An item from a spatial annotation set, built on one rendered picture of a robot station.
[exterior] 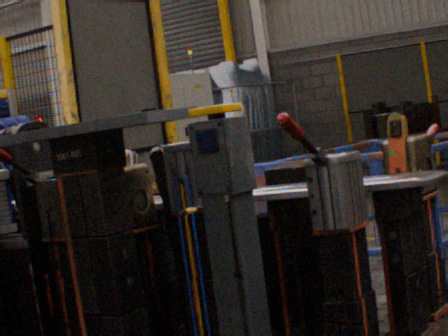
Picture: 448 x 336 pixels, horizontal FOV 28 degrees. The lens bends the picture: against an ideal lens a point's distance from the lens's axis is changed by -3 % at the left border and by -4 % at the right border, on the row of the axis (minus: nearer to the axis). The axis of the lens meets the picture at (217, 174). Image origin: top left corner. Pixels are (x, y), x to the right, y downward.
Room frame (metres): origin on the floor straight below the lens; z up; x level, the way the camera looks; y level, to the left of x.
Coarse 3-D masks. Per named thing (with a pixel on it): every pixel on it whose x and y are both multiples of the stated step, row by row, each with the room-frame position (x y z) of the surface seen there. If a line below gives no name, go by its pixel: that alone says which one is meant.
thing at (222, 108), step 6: (198, 108) 1.36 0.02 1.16; (204, 108) 1.35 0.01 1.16; (210, 108) 1.34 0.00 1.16; (216, 108) 1.34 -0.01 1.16; (222, 108) 1.34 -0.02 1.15; (228, 108) 1.35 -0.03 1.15; (234, 108) 1.36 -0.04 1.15; (240, 108) 1.38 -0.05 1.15; (192, 114) 1.36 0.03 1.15; (198, 114) 1.36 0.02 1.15; (204, 114) 1.35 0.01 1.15; (210, 114) 1.36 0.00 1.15; (216, 114) 1.36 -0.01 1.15; (222, 114) 1.37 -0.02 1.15
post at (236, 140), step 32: (192, 128) 1.36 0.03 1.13; (224, 128) 1.33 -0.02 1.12; (192, 160) 1.37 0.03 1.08; (224, 160) 1.33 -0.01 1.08; (224, 192) 1.34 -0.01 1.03; (224, 224) 1.35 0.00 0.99; (256, 224) 1.38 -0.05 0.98; (224, 256) 1.35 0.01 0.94; (256, 256) 1.37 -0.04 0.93; (224, 288) 1.36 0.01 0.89; (256, 288) 1.36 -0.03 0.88; (224, 320) 1.36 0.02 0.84; (256, 320) 1.35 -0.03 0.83
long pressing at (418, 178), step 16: (368, 176) 1.68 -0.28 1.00; (384, 176) 1.63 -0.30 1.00; (400, 176) 1.58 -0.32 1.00; (416, 176) 1.53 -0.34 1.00; (432, 176) 1.53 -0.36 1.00; (256, 192) 1.64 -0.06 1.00; (272, 192) 1.61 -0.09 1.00; (288, 192) 1.59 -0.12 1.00; (304, 192) 1.58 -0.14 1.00; (160, 208) 1.74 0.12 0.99
